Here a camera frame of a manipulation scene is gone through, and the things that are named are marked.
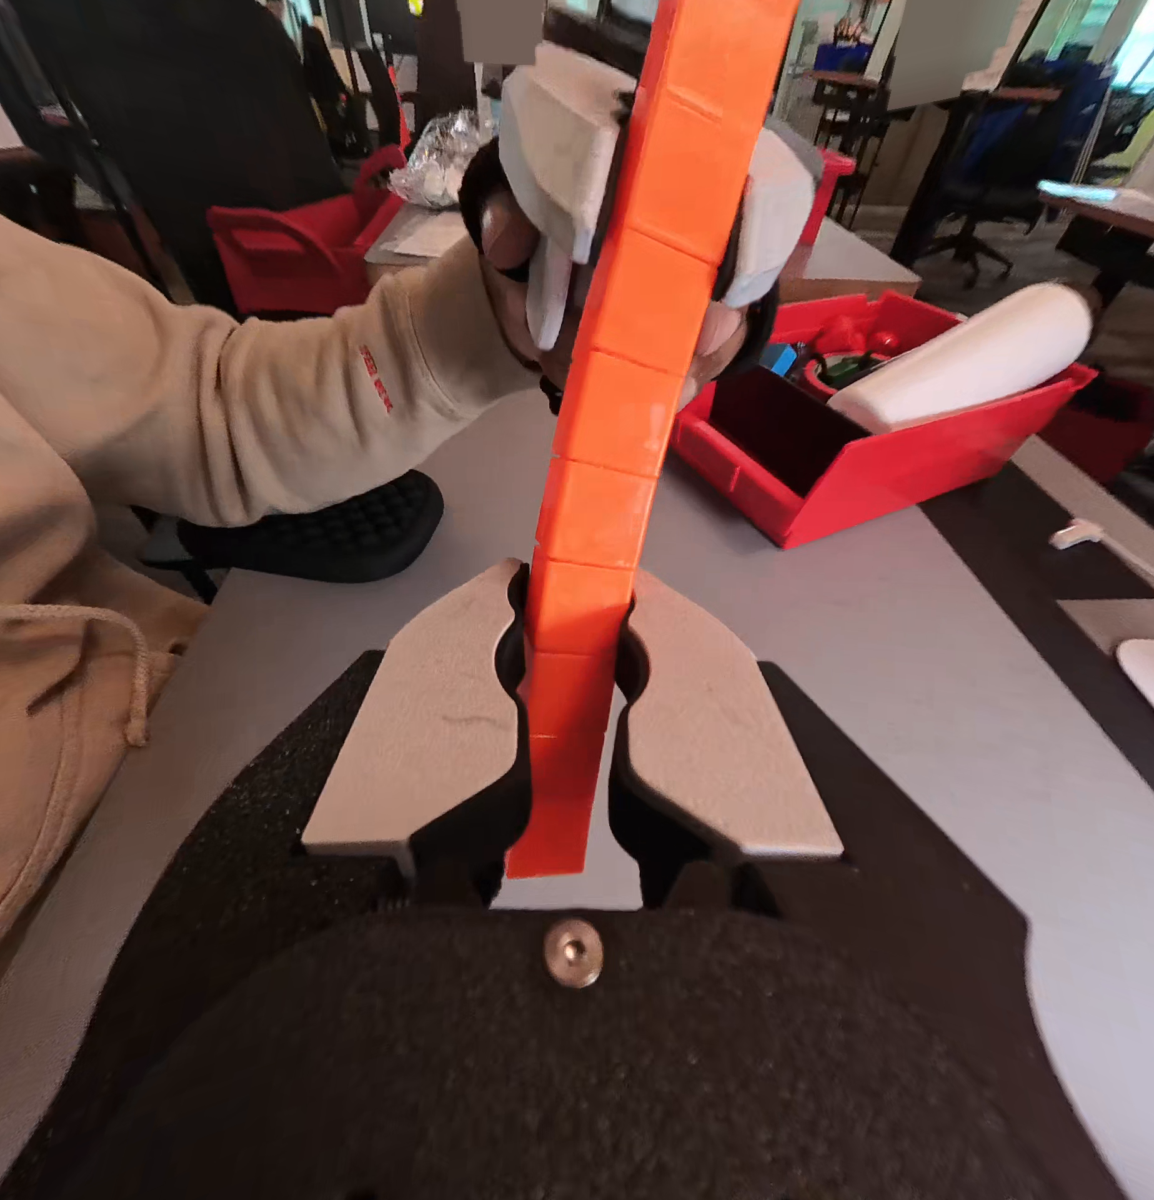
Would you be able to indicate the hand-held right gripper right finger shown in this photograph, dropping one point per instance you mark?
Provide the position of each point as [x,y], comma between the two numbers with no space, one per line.
[728,741]

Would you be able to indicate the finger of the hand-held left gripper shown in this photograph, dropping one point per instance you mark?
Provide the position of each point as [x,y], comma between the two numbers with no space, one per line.
[556,151]
[777,214]

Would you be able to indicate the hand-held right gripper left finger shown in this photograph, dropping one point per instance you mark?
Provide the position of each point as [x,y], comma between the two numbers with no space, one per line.
[427,741]

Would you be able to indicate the blue transparent cube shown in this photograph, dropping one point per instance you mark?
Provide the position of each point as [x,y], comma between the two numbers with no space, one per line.
[781,360]

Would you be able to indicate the orange segmented plastic bar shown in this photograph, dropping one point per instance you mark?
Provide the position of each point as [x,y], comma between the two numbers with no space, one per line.
[614,422]

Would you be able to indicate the red plastic bin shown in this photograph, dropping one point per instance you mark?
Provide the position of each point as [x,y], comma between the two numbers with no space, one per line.
[878,490]

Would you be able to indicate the person's left forearm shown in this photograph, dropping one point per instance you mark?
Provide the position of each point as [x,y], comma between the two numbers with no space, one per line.
[354,393]

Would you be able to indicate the clear plastic wrap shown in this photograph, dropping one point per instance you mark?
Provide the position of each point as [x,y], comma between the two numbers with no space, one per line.
[440,158]

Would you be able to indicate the red ribbed crate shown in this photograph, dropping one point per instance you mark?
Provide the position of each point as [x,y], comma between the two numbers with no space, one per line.
[836,188]

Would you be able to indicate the wooden table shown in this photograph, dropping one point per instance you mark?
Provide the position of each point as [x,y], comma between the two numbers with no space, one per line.
[847,268]

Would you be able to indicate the red plastic toy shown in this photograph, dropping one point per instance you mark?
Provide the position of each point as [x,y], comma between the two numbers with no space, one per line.
[857,336]

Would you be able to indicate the wooden standing desk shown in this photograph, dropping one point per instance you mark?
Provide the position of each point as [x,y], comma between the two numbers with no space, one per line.
[847,78]

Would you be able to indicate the green plastic piece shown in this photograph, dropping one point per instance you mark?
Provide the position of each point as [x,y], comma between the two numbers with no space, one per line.
[847,367]

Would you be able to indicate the red tote bag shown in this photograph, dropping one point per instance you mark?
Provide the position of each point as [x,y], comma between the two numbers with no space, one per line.
[299,246]

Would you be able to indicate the black office chair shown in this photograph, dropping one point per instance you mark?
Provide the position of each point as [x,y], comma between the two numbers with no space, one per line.
[979,214]
[180,120]

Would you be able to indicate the black bin divider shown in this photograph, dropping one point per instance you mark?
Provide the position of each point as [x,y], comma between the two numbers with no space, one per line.
[777,422]

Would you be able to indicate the white cylindrical bottle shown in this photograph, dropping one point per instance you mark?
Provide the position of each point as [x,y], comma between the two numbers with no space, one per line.
[971,365]

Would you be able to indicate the blue bags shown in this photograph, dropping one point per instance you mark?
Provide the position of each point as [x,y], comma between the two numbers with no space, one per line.
[1027,120]

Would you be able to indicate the red fabric bag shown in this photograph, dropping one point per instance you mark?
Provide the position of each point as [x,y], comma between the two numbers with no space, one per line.
[1100,432]

